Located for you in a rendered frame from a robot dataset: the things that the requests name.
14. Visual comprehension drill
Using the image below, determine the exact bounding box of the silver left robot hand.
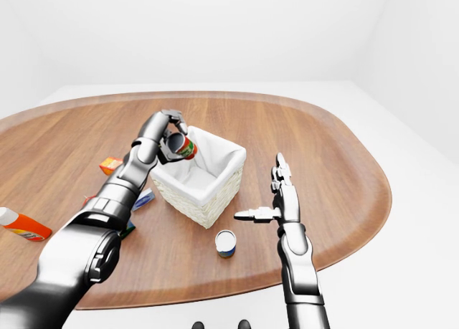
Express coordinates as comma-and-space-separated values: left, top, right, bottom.
133, 109, 189, 166

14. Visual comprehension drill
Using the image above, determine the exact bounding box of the blue and white box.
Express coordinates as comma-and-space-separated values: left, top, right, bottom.
131, 187, 156, 213

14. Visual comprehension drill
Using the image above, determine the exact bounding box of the blue yellow tin can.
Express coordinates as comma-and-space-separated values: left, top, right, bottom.
214, 229, 237, 259

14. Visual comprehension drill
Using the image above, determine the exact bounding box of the small orange food box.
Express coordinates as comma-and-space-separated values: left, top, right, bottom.
99, 156, 124, 176

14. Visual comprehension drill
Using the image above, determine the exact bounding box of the orange bottle with white cap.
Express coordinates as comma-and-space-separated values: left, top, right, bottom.
0, 206, 53, 243

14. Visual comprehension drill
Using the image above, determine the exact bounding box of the red green tomato sauce can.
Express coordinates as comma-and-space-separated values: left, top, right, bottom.
167, 132, 199, 161

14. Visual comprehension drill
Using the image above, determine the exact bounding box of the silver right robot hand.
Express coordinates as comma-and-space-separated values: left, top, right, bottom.
234, 152, 301, 225

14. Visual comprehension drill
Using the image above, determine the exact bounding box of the white woven basket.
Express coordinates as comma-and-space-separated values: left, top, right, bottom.
149, 125, 247, 230

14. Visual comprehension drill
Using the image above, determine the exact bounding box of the green food box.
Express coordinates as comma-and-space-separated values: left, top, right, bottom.
119, 220, 137, 241

